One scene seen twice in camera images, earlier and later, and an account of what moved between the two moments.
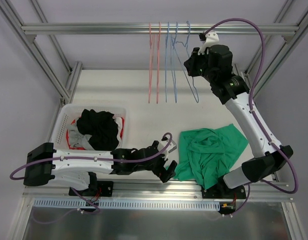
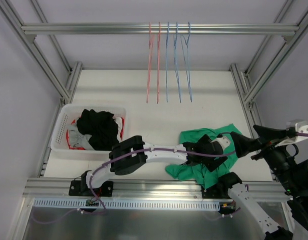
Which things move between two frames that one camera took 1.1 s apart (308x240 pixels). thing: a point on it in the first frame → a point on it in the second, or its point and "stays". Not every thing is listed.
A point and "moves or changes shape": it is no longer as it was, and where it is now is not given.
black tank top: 102,127 stays
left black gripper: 160,164 → 211,152
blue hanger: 166,61 stays
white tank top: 118,121 stays
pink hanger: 158,64 stays
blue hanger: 173,60 moves or changes shape
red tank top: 82,148 stays
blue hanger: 195,93 → 185,46
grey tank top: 75,137 stays
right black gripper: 192,63 → 266,149
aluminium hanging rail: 158,29 stays
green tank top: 205,154 stays
